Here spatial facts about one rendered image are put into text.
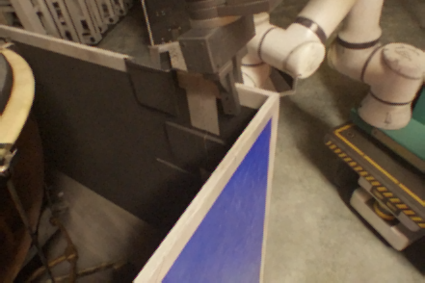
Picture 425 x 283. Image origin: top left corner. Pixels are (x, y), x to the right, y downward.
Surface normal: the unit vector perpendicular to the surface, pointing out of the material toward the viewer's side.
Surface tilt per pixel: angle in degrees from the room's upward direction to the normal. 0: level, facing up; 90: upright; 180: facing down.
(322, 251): 0
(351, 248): 0
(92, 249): 0
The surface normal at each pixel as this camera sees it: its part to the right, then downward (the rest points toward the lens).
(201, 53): -0.52, 0.59
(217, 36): 0.83, 0.15
